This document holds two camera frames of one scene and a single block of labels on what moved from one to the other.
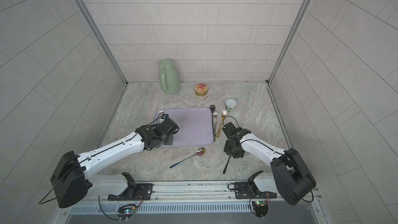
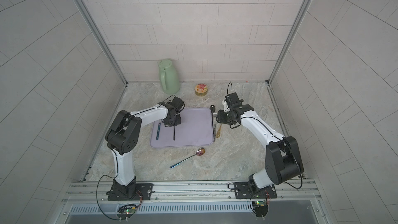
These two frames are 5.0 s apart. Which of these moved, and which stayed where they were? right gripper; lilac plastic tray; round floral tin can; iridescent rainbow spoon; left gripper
Moved: left gripper; right gripper
Stayed: iridescent rainbow spoon; lilac plastic tray; round floral tin can
